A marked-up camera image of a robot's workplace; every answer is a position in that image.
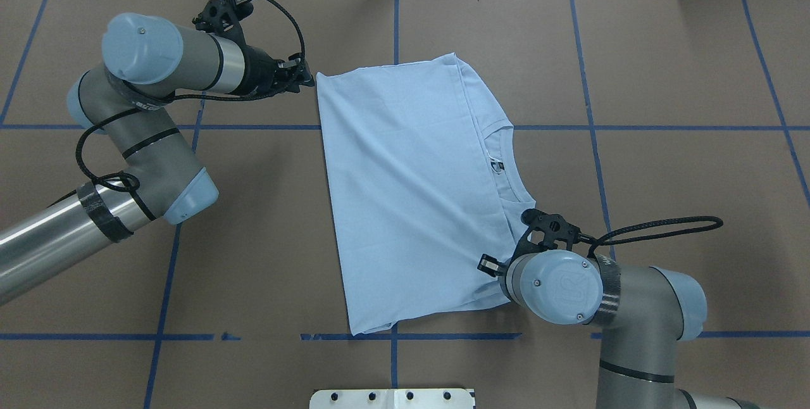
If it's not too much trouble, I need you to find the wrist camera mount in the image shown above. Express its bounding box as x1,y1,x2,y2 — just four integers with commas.
511,209,583,260
192,0,254,44

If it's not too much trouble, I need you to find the light blue t-shirt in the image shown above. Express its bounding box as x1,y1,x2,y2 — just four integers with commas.
316,53,535,335

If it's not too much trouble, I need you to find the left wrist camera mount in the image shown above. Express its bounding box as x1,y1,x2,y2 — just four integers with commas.
192,0,254,44

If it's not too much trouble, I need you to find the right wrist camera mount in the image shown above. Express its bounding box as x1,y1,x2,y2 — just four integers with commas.
511,209,583,260

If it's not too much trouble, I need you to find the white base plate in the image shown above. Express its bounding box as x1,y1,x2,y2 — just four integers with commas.
309,387,477,408

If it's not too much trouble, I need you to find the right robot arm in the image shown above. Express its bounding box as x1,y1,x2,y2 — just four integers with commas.
478,249,757,408

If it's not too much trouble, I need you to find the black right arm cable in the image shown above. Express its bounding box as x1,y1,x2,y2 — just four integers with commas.
579,216,724,261

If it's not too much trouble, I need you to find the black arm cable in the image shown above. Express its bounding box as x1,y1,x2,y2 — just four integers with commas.
47,0,307,207
579,216,724,261

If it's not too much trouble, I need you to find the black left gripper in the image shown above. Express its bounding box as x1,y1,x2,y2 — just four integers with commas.
241,47,316,97

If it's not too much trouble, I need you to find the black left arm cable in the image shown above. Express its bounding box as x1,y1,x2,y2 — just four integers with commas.
47,0,307,207

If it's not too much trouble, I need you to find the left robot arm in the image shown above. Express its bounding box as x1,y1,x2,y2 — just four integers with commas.
2,10,315,303

